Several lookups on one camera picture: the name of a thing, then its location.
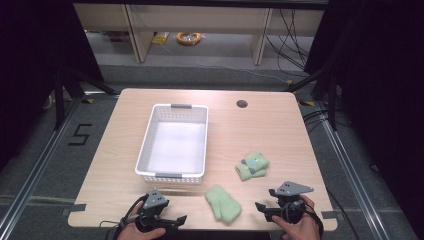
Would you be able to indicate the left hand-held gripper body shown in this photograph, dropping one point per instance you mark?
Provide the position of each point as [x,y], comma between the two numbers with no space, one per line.
[154,204]

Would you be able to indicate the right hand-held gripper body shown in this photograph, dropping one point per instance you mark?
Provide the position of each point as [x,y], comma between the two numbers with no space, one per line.
[290,200]

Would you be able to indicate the green patterned sock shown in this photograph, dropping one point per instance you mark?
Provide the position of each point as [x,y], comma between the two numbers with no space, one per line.
[252,165]

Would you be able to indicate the plain green sock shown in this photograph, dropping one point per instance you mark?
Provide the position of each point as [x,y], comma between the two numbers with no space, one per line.
[223,205]

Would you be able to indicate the white plastic basket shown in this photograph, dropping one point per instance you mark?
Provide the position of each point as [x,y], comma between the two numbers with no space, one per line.
[173,144]

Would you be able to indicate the person's right hand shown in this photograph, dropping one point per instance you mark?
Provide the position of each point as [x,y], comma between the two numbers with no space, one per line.
[301,228]

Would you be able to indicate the person's left hand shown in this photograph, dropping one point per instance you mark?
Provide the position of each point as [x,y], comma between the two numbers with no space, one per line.
[140,232]

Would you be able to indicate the yellow black hazard tape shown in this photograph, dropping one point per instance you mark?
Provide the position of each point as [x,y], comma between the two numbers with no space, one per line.
[88,100]
[306,103]

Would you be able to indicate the black curtain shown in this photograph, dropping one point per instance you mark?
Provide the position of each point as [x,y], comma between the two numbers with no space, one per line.
[30,66]
[383,83]

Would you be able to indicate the yellow packet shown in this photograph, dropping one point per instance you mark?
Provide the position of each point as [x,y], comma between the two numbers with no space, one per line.
[160,38]

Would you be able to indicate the light wooden shelf unit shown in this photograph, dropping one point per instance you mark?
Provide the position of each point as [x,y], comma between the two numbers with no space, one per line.
[200,20]

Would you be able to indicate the aluminium floor rail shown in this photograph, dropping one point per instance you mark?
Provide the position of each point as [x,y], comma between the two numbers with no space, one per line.
[36,166]
[353,173]

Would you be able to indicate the black metal frame stand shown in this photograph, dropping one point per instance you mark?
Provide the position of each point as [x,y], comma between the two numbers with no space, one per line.
[332,100]
[59,100]

